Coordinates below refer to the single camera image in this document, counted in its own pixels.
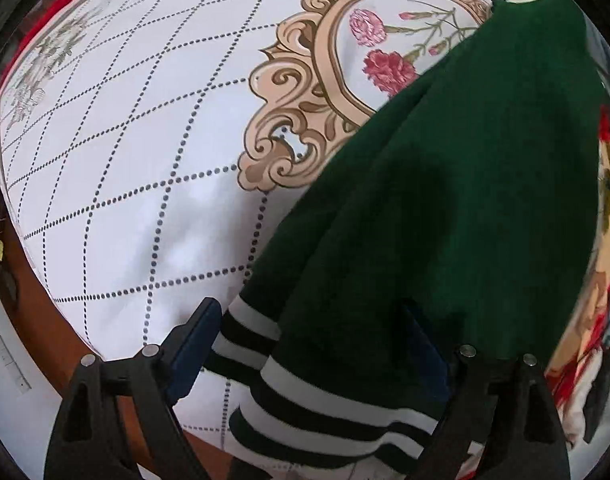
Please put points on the white diamond-pattern bed sheet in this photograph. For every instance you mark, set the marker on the white diamond-pattern bed sheet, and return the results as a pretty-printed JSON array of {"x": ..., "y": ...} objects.
[{"x": 135, "y": 160}]

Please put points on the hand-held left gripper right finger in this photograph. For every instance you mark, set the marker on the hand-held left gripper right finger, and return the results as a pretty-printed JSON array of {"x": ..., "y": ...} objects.
[{"x": 430, "y": 355}]

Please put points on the black cloth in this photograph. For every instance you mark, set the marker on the black cloth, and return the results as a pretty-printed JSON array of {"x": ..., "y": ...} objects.
[{"x": 602, "y": 390}]

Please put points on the red floral blanket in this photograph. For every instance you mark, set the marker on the red floral blanket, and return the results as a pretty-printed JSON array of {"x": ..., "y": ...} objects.
[{"x": 607, "y": 130}]

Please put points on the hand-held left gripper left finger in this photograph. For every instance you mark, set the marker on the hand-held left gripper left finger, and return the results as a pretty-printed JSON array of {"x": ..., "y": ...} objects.
[{"x": 192, "y": 350}]

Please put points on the green and cream varsity jacket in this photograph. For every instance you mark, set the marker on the green and cream varsity jacket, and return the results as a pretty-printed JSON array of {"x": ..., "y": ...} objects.
[{"x": 460, "y": 185}]

